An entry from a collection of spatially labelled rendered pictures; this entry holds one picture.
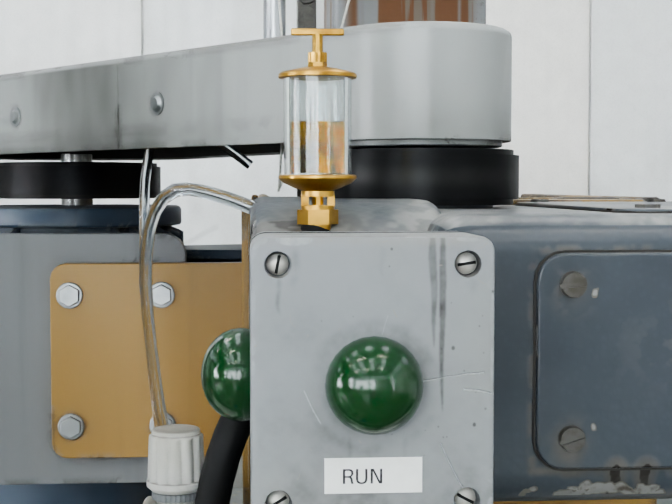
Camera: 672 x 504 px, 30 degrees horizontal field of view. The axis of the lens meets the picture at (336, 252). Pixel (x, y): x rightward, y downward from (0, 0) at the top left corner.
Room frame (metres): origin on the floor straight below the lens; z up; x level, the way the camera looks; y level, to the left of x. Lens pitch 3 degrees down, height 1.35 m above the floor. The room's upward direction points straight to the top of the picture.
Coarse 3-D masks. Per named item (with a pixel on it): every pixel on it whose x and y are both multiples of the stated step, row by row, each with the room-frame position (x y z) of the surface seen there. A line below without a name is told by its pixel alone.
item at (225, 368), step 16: (224, 336) 0.39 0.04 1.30; (240, 336) 0.39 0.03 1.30; (208, 352) 0.39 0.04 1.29; (224, 352) 0.39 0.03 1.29; (240, 352) 0.39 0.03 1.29; (208, 368) 0.39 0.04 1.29; (224, 368) 0.39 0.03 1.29; (240, 368) 0.38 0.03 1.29; (208, 384) 0.39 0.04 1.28; (224, 384) 0.39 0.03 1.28; (240, 384) 0.38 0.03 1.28; (208, 400) 0.39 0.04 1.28; (224, 400) 0.39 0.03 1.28; (240, 400) 0.39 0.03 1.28; (224, 416) 0.39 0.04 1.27; (240, 416) 0.39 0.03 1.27
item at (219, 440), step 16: (224, 432) 0.44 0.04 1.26; (240, 432) 0.44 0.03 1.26; (208, 448) 0.44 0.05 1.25; (224, 448) 0.44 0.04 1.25; (240, 448) 0.44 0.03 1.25; (208, 464) 0.44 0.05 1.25; (224, 464) 0.44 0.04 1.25; (208, 480) 0.44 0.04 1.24; (224, 480) 0.44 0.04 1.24; (208, 496) 0.44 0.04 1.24; (224, 496) 0.44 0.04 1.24
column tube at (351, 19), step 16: (336, 0) 0.93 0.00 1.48; (352, 0) 0.92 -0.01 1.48; (368, 0) 0.92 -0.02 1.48; (384, 0) 0.93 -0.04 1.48; (400, 0) 0.93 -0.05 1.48; (416, 0) 0.93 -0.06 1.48; (432, 0) 0.93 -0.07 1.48; (448, 0) 0.93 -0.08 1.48; (464, 0) 0.93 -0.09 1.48; (480, 0) 0.93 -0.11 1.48; (336, 16) 0.93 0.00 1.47; (352, 16) 0.92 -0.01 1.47; (368, 16) 0.92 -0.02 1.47; (384, 16) 0.93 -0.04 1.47; (400, 16) 0.93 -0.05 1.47; (416, 16) 0.93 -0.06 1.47; (432, 16) 0.93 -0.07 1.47; (448, 16) 0.93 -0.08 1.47; (464, 16) 0.93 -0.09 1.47; (480, 16) 0.93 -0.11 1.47
